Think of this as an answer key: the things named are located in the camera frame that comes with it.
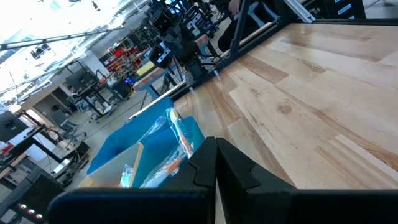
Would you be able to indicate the large blue plastic bin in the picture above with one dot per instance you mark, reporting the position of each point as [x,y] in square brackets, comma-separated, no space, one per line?
[124,133]

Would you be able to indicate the black aluminium table frame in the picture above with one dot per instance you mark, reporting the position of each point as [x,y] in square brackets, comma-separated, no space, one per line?
[242,31]

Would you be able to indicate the black labelled case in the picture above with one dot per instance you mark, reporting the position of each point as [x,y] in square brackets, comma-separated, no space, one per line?
[345,8]

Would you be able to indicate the grey office chair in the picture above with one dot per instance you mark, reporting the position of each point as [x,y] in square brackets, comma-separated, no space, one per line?
[63,124]

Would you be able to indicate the person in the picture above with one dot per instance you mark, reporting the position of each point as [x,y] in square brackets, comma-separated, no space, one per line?
[233,25]

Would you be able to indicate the red parts shelf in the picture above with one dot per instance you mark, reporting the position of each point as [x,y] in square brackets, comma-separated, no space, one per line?
[122,57]

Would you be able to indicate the blue toothbrush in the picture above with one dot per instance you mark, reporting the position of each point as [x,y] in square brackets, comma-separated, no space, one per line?
[154,126]

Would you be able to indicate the small teal plastic bin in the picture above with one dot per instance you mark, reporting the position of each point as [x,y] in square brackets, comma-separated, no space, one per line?
[155,149]

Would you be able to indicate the grey desk leg frame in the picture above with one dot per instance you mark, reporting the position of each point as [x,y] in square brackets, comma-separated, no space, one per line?
[152,81]

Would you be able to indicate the silver aluminium extrusion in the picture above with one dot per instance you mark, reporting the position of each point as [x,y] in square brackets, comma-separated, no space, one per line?
[298,10]

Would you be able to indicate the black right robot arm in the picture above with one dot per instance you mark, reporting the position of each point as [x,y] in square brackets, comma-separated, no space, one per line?
[186,46]

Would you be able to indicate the black aluminium crossbar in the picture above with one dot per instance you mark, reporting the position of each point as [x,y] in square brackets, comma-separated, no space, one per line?
[354,21]

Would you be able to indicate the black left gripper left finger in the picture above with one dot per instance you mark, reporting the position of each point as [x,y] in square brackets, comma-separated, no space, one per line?
[140,205]

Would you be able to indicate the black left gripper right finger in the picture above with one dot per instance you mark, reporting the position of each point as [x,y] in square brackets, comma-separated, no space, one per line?
[295,205]

